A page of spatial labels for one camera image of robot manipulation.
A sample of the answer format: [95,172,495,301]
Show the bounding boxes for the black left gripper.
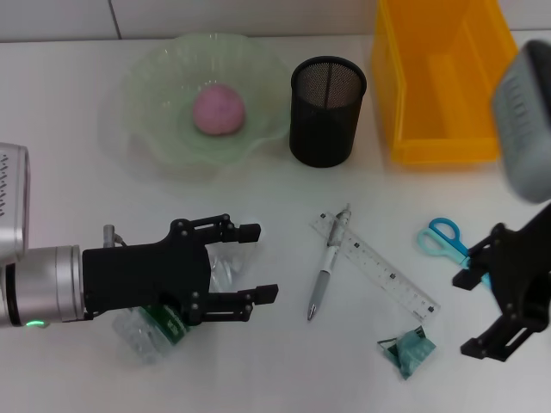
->
[81,213,280,326]

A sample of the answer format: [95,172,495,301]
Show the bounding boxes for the clear green-label water bottle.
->
[112,223,263,367]

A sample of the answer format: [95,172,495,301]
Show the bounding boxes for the green plastic wrapper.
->
[377,325,436,379]

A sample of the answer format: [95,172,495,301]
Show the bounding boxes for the left gripper connector cable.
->
[102,224,130,250]

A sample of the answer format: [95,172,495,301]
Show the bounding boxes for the pink peach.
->
[192,84,247,137]

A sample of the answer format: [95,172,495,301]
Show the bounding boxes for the green glass fruit plate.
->
[101,33,290,182]

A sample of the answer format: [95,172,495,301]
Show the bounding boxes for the yellow plastic bin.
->
[371,0,520,165]

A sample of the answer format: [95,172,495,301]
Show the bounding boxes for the clear plastic ruler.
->
[309,210,441,324]

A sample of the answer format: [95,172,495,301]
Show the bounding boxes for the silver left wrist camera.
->
[0,144,31,262]

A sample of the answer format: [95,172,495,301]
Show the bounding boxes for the white grey ballpoint pen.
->
[306,204,353,322]

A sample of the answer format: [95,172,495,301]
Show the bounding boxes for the blue plastic scissors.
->
[416,218,492,289]

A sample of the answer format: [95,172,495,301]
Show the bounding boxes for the black mesh pen holder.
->
[288,55,368,168]

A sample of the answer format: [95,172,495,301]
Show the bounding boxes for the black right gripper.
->
[451,206,551,362]

